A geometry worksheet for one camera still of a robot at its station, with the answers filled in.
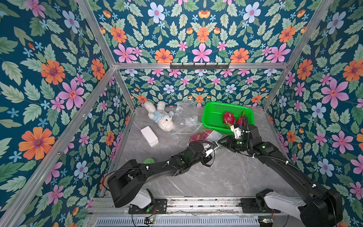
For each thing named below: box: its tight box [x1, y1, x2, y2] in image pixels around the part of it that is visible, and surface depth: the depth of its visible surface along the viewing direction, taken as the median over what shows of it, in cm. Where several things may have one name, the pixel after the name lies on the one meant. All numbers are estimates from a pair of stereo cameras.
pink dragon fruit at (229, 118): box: [222, 111, 236, 130], surface depth 104 cm
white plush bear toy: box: [143, 100, 175, 132], surface depth 104 cm
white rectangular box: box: [140, 125, 160, 148], surface depth 98 cm
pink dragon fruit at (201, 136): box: [189, 129, 214, 143], surface depth 94 cm
